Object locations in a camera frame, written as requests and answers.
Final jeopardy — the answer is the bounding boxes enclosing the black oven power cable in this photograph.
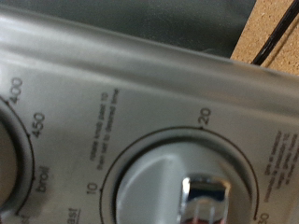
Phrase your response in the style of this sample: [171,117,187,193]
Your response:
[250,0,299,66]

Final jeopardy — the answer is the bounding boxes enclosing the silver toaster oven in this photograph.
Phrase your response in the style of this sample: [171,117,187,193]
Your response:
[0,0,299,224]

